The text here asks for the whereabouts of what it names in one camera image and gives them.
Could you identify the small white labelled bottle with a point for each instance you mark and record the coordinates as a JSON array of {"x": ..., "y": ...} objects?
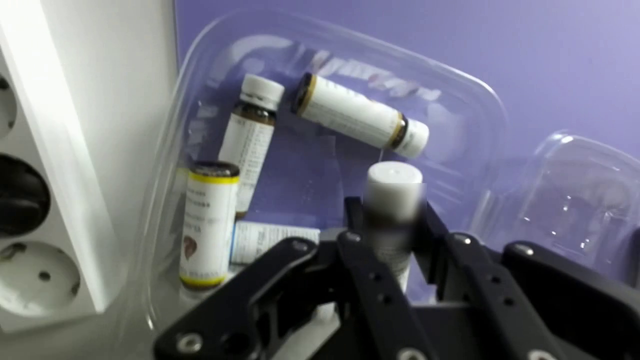
[{"x": 272, "y": 241}]

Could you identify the small yellow-banded labelled bottle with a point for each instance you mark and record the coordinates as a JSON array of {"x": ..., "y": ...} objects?
[{"x": 209, "y": 225}]

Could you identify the small white-capped brown bottle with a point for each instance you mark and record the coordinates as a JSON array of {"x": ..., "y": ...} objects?
[
  {"x": 394, "y": 192},
  {"x": 248, "y": 140},
  {"x": 352, "y": 114}
]

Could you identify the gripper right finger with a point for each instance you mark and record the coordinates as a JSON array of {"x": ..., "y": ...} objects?
[{"x": 560, "y": 295}]

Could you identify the black plug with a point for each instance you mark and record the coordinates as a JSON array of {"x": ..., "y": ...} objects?
[{"x": 20, "y": 197}]

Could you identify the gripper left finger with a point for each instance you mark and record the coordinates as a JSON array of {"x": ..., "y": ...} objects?
[{"x": 280, "y": 290}]

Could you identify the clear plastic lid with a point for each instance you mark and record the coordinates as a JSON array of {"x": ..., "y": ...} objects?
[{"x": 575, "y": 200}]

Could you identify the clear plastic container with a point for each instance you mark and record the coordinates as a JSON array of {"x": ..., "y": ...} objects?
[{"x": 320, "y": 50}]

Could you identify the white power strip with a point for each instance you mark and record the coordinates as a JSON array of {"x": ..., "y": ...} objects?
[{"x": 45, "y": 270}]

